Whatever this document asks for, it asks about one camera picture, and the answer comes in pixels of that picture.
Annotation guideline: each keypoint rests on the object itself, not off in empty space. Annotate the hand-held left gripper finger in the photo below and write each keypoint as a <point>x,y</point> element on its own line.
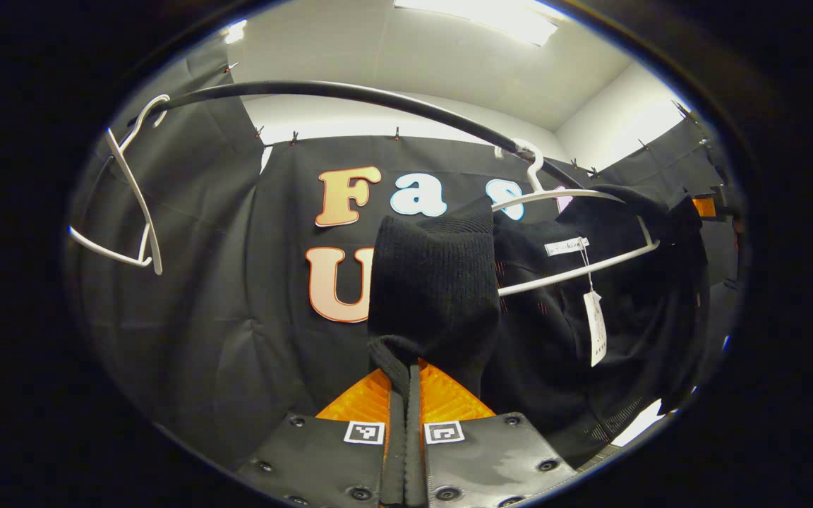
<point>396,451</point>
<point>413,458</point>

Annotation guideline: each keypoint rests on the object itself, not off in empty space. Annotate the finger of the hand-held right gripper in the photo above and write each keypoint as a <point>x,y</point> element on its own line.
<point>704,207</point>

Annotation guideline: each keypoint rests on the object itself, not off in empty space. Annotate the white hanger holding jacket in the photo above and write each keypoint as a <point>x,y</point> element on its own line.
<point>618,258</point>

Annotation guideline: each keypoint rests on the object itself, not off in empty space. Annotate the black jacket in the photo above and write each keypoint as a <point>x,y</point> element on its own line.
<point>435,282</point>

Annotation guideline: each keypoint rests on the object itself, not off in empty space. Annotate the empty white hanger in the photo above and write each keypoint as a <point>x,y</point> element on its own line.
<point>156,257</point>

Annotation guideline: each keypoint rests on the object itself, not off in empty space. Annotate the black clothes rack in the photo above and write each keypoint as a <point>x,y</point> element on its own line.
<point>350,90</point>

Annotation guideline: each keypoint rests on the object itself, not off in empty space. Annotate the white hang tag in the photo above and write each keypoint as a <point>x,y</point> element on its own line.
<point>595,331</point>

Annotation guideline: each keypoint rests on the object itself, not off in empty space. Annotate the white sheet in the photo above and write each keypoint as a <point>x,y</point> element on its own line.
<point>638,423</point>

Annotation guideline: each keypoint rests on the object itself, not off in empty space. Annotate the small ceiling light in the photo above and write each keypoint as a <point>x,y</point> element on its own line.
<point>236,32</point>

